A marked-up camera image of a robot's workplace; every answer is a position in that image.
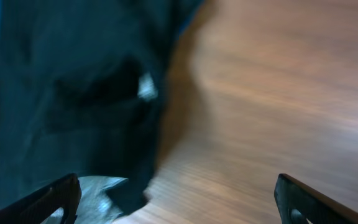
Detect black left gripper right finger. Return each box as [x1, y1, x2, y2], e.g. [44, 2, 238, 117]
[274, 174, 358, 224]

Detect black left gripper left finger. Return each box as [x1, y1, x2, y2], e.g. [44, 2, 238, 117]
[0, 174, 81, 224]

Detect black shorts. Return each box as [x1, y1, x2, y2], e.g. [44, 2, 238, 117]
[0, 0, 200, 215]

